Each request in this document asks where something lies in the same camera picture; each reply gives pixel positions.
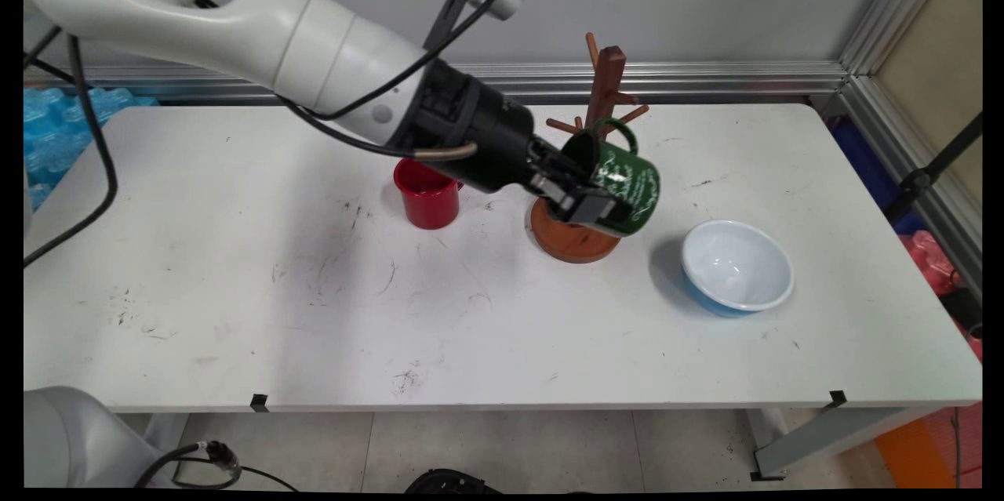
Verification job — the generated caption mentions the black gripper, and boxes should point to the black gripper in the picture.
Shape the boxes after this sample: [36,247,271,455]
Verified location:
[406,58,621,227]

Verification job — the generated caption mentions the green enamel mug white lettering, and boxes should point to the green enamel mug white lettering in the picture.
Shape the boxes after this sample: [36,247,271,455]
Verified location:
[561,118,661,238]

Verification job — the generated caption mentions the brown wooden mug tree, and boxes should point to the brown wooden mug tree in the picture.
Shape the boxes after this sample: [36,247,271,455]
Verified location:
[530,32,650,264]

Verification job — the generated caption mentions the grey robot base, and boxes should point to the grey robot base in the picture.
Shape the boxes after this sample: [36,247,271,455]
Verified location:
[24,387,191,489]

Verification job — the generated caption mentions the red enamel mug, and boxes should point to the red enamel mug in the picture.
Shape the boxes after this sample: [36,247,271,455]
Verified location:
[393,158,464,231]

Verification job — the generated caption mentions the white bowl blue outside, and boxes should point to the white bowl blue outside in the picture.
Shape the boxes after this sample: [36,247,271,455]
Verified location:
[681,220,795,318]

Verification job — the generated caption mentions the blue plastic bin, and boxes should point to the blue plastic bin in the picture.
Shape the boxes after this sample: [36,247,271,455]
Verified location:
[828,118,928,235]

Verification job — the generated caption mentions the black round floor object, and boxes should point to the black round floor object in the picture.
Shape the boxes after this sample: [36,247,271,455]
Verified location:
[403,468,504,495]

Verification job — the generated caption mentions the black tripod pole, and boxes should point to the black tripod pole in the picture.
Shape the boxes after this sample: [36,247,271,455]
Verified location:
[886,113,983,221]

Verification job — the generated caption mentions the grey table leg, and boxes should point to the grey table leg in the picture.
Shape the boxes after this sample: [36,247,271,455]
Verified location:
[745,407,938,481]

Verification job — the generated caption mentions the red plastic bag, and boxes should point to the red plastic bag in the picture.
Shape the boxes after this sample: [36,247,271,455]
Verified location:
[898,231,962,296]

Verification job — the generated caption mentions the beige partition panel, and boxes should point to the beige partition panel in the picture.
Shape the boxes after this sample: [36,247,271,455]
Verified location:
[875,0,983,213]

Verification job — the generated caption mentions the orange floor mat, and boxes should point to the orange floor mat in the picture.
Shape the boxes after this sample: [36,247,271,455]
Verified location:
[875,405,983,489]

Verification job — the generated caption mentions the blue plastic bag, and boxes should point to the blue plastic bag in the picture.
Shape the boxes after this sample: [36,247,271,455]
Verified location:
[24,87,159,212]

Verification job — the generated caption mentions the long horizontal aluminium rail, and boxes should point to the long horizontal aluminium rail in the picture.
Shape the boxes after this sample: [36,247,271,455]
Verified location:
[24,60,852,103]

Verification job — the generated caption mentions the black cable with metal tip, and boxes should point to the black cable with metal tip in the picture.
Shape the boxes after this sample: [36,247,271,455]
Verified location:
[24,27,479,268]

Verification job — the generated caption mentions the black camera cable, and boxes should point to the black camera cable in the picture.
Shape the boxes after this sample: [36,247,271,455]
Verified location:
[275,0,507,123]

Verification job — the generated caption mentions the aluminium corner frame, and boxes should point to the aluminium corner frame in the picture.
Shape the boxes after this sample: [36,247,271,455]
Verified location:
[838,0,983,300]

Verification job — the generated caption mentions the black floor cable with connector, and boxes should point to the black floor cable with connector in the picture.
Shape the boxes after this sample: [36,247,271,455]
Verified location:
[135,441,300,492]

